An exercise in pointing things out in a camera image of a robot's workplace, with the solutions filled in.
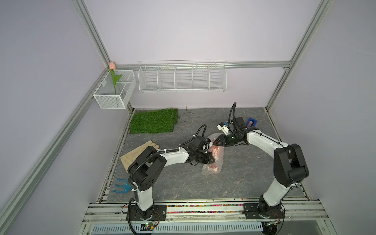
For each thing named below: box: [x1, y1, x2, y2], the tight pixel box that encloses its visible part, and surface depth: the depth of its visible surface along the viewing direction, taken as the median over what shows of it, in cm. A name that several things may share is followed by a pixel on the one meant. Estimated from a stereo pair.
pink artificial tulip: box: [109, 61, 122, 95], surface depth 92 cm
